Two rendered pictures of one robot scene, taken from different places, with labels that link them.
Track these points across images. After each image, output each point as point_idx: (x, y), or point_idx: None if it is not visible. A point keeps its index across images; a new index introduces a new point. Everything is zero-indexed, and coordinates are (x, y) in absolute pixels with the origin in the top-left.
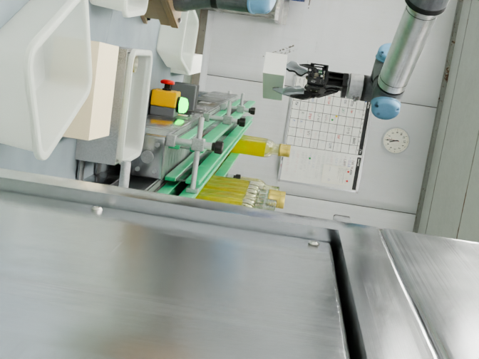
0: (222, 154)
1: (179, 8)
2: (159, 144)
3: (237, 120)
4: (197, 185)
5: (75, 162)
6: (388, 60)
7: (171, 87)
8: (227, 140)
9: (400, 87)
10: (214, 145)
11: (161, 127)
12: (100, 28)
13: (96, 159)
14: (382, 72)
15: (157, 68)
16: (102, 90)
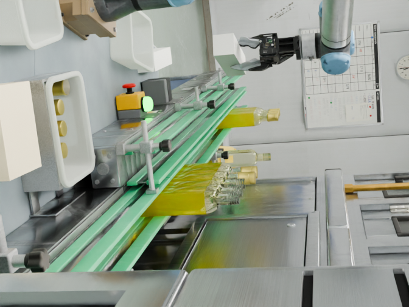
0: (197, 139)
1: (107, 19)
2: (110, 155)
3: (206, 103)
4: (160, 183)
5: (25, 194)
6: (324, 17)
7: (142, 86)
8: (208, 122)
9: (343, 40)
10: (160, 145)
11: (119, 134)
12: (22, 63)
13: (42, 188)
14: (322, 30)
15: (118, 75)
16: (16, 129)
